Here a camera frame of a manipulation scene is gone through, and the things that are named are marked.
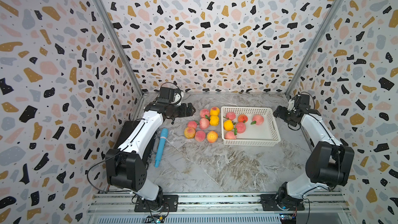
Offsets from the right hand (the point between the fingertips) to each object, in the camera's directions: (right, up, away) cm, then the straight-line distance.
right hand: (280, 114), depth 90 cm
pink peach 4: (-10, -4, +10) cm, 14 cm away
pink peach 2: (-22, -8, +4) cm, 24 cm away
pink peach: (-27, -2, +13) cm, 30 cm away
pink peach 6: (-45, -6, +7) cm, 46 cm away
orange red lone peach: (-20, -3, +11) cm, 23 cm away
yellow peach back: (-38, +1, +15) cm, 41 cm away
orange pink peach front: (-40, -14, +2) cm, 42 cm away
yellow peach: (-38, -5, +10) cm, 40 cm away
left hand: (-52, +3, -7) cm, 53 cm away
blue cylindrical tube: (-69, -22, -2) cm, 73 cm away
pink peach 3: (-45, +1, +13) cm, 47 cm away
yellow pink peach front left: (-53, -12, +4) cm, 55 cm away
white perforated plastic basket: (-6, -13, +7) cm, 16 cm away
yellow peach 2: (-30, -7, +6) cm, 31 cm away
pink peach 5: (-52, -7, +7) cm, 53 cm away
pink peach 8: (-29, -13, +2) cm, 32 cm away
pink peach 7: (-47, -13, +1) cm, 49 cm away
